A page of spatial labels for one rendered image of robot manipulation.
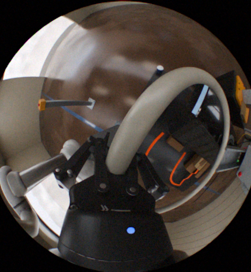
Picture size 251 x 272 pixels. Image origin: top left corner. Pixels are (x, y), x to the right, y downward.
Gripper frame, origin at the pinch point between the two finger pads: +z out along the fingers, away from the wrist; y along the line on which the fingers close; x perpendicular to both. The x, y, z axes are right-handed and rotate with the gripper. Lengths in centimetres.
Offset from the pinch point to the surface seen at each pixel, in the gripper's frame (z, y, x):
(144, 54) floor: 107, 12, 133
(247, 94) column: -26, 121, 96
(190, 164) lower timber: 57, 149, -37
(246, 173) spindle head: -35, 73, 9
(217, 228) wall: -227, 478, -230
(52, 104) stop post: 66, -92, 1
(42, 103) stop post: 49, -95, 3
